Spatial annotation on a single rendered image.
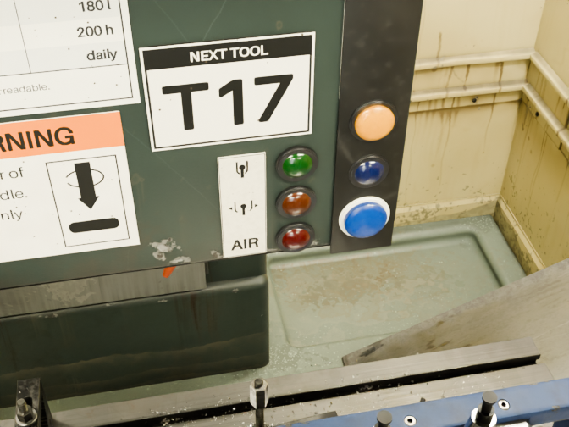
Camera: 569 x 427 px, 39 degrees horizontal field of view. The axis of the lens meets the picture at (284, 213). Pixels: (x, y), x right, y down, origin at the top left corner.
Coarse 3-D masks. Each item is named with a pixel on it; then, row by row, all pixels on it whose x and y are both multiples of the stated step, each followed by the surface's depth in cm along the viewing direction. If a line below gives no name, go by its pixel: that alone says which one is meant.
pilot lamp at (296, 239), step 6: (288, 234) 55; (294, 234) 55; (300, 234) 55; (306, 234) 55; (282, 240) 55; (288, 240) 55; (294, 240) 55; (300, 240) 55; (306, 240) 55; (288, 246) 56; (294, 246) 56; (300, 246) 56
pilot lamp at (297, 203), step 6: (300, 192) 53; (288, 198) 53; (294, 198) 53; (300, 198) 53; (306, 198) 53; (282, 204) 53; (288, 204) 53; (294, 204) 53; (300, 204) 53; (306, 204) 53; (288, 210) 53; (294, 210) 53; (300, 210) 53; (306, 210) 54
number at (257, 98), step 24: (216, 72) 46; (240, 72) 46; (264, 72) 47; (288, 72) 47; (216, 96) 47; (240, 96) 47; (264, 96) 48; (288, 96) 48; (216, 120) 48; (240, 120) 48; (264, 120) 49; (288, 120) 49
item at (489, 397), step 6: (486, 396) 81; (492, 396) 81; (486, 402) 81; (492, 402) 81; (480, 408) 83; (486, 408) 82; (492, 408) 83; (480, 414) 82; (486, 414) 82; (492, 414) 82; (480, 420) 83; (486, 420) 83
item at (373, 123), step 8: (368, 112) 49; (376, 112) 49; (384, 112) 49; (360, 120) 50; (368, 120) 50; (376, 120) 50; (384, 120) 50; (392, 120) 50; (360, 128) 50; (368, 128) 50; (376, 128) 50; (384, 128) 50; (392, 128) 51; (360, 136) 50; (368, 136) 50; (376, 136) 50
